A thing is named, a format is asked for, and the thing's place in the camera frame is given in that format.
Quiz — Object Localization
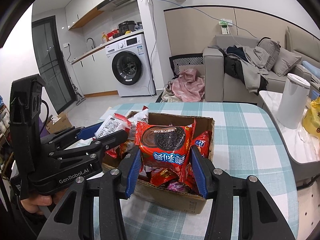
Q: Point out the white chips bag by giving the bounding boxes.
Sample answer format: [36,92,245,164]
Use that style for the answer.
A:
[94,106,149,140]

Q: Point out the red oreo snack bag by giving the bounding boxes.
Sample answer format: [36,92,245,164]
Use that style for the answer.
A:
[135,120,196,182]

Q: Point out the purple snack bag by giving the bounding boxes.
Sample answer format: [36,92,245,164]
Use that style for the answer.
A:
[167,181,188,193]

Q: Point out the red chips bag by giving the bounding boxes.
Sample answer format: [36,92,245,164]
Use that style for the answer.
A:
[191,130,212,158]

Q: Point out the left hand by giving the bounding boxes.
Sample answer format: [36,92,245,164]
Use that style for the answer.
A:
[20,189,67,215]

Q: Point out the small floor cardboard box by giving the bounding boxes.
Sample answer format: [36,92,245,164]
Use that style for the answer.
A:
[46,112,72,134]

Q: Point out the white side table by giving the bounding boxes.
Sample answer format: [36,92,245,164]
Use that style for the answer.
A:
[259,91,319,182]

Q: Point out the checked teal tablecloth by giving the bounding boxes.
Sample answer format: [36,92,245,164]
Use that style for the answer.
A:
[92,101,300,240]

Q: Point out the brown cardboard box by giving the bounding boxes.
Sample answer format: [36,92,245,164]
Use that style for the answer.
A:
[101,110,216,215]

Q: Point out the yellow plastic bag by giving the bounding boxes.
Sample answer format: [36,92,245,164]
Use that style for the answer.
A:
[302,97,320,139]

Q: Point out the black glass door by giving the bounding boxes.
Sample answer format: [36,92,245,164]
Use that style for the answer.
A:
[31,16,76,113]

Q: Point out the white cylindrical bin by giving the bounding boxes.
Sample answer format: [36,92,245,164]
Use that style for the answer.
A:
[276,73,310,129]

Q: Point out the white washing machine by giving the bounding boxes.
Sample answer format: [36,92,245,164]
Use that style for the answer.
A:
[105,33,156,97]

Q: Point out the pink cloth pile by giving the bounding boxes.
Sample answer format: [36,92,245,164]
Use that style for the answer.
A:
[171,68,204,102]

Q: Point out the grey sofa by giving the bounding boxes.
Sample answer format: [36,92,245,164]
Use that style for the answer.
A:
[203,27,319,103]

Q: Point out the grey clothes pile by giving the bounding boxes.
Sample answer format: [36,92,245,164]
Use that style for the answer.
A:
[219,46,270,94]

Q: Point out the grey sofa pillow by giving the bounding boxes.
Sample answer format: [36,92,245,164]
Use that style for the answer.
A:
[272,47,302,76]

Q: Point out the black patterned chair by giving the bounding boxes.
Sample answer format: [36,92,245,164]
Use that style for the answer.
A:
[169,53,204,77]

